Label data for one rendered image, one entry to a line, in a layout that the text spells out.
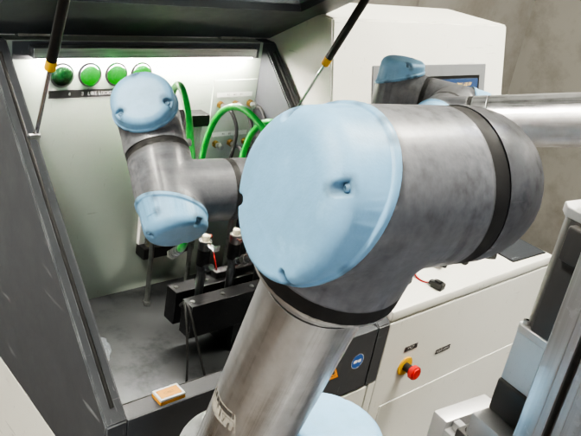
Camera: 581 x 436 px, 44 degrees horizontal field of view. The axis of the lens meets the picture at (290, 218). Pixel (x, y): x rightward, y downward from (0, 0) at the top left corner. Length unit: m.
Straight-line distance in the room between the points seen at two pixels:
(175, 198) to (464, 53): 1.38
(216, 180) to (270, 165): 0.36
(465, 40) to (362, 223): 1.65
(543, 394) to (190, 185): 0.43
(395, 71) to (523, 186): 0.71
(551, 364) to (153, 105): 0.50
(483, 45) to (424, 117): 1.65
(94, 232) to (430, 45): 0.96
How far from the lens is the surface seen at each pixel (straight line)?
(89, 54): 1.52
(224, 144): 1.80
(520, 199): 0.51
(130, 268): 1.81
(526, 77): 4.23
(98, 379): 1.26
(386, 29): 1.80
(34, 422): 1.57
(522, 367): 0.89
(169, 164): 0.81
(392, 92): 1.20
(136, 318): 1.73
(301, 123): 0.44
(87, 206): 1.67
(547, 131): 1.04
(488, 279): 1.92
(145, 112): 0.82
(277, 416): 0.61
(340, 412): 0.84
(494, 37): 2.16
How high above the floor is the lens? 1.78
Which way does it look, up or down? 24 degrees down
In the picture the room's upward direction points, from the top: 10 degrees clockwise
